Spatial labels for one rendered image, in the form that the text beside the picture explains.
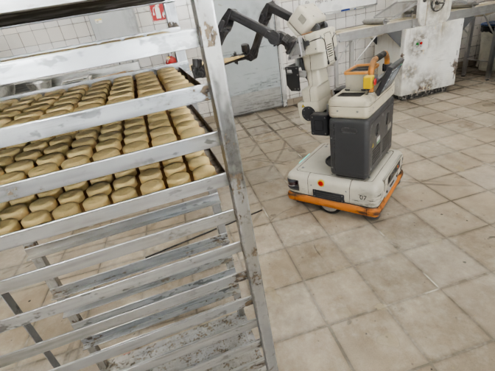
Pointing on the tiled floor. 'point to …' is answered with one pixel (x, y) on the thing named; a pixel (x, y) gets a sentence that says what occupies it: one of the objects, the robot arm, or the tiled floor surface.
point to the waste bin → (485, 46)
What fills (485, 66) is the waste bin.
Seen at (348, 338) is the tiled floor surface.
